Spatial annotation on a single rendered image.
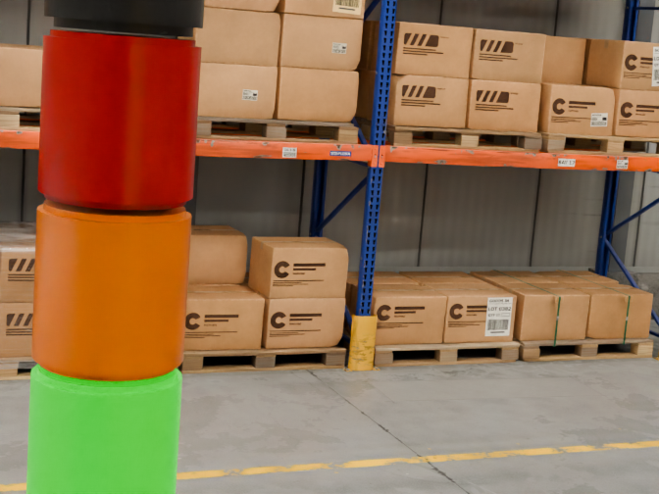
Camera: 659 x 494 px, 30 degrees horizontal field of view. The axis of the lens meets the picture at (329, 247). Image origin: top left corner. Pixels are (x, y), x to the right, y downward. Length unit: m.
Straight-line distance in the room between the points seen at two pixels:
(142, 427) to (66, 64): 0.12
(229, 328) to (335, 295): 0.81
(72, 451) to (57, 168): 0.09
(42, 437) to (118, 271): 0.06
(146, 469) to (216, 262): 8.46
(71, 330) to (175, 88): 0.08
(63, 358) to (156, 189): 0.06
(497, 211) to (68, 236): 10.33
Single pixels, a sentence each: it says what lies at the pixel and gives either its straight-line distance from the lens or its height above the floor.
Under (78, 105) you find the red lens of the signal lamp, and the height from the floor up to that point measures 2.30.
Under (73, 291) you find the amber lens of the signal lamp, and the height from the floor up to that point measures 2.24.
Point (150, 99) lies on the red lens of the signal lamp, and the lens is 0.38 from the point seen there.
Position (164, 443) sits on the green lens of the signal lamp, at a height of 2.19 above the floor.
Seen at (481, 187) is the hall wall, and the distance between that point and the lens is 10.58.
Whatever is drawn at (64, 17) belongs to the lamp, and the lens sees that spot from 0.39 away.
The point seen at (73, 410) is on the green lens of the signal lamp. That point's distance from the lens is 0.40.
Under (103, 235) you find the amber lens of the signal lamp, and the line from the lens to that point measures 0.38.
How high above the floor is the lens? 2.33
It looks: 10 degrees down
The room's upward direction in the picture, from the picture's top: 4 degrees clockwise
